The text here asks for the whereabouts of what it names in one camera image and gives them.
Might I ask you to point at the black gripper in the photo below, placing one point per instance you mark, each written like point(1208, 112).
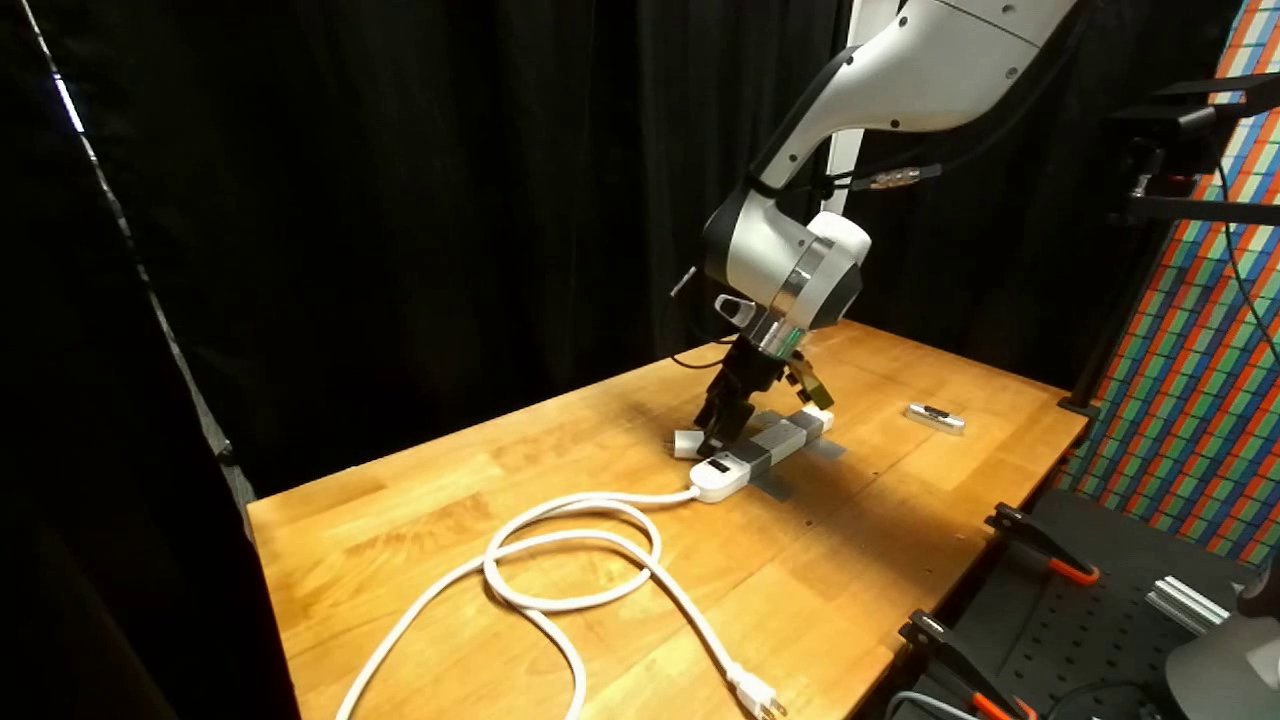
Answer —
point(757, 370)

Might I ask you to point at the grey robot base dome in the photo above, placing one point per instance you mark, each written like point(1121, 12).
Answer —
point(1234, 674)

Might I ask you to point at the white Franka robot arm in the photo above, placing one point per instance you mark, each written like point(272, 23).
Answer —
point(803, 253)

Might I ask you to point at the white power strip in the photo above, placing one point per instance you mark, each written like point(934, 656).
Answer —
point(778, 484)

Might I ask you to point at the small silver black item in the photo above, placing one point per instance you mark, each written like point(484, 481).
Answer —
point(934, 415)

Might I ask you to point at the orange black clamp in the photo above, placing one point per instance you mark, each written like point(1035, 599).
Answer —
point(954, 653)
point(1054, 555)

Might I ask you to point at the black curtain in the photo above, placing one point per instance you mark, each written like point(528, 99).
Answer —
point(467, 201)

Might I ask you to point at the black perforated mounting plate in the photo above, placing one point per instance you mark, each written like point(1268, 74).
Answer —
point(1065, 625)

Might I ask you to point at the colourful checkered board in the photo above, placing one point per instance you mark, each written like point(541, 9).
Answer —
point(1202, 400)

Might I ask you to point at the thin grey metal pole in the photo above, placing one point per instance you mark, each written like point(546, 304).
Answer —
point(235, 477)

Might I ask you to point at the gold wrist camera bar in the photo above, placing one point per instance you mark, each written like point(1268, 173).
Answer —
point(811, 382)

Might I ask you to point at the silver metal bracket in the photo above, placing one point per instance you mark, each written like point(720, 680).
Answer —
point(1184, 603)

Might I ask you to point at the black camera stand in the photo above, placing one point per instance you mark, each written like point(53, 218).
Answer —
point(1202, 210)

